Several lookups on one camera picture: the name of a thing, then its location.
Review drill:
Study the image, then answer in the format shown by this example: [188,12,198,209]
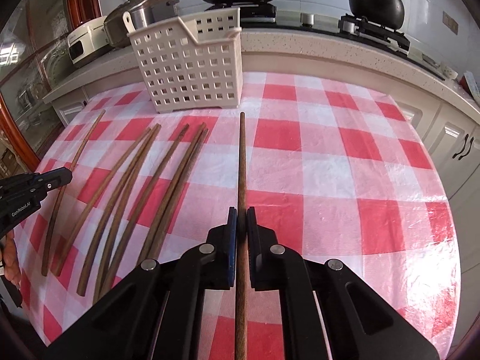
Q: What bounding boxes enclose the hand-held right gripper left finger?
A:
[47,205,239,360]

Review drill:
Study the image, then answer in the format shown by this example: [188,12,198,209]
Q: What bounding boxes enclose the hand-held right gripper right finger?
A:
[245,207,439,360]

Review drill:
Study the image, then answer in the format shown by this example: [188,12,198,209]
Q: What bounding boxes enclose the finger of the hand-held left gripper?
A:
[33,167,74,198]

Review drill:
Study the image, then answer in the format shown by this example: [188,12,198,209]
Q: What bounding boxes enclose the long brown wooden chopstick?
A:
[234,111,249,360]

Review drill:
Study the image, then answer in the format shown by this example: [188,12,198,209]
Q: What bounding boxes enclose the group of wooden chopsticks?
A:
[40,109,210,304]

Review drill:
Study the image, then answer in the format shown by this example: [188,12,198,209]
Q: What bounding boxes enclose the white perforated plastic basket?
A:
[123,7,244,114]

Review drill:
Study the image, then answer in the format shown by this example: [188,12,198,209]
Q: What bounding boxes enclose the person's left hand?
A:
[0,229,23,287]

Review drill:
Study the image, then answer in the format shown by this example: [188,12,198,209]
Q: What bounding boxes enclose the red white checked tablecloth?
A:
[17,70,462,360]

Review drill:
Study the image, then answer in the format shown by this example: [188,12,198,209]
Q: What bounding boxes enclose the white small kitchen appliance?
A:
[67,17,111,69]

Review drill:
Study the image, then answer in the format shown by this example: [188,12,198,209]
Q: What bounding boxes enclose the silver rice cooker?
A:
[103,0,180,49]

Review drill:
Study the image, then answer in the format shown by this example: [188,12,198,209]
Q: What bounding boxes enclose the speckled kitchen countertop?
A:
[43,26,480,128]

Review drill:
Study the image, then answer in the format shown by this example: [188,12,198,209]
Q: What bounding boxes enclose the black glass gas stove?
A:
[204,2,447,80]

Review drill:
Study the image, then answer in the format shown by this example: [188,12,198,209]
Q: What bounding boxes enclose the black clay pot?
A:
[348,0,406,30]

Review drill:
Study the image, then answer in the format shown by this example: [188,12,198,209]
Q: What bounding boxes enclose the blue white box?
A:
[461,71,480,106]

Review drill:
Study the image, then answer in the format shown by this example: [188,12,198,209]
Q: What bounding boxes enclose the gold wall outlet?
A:
[442,11,459,34]

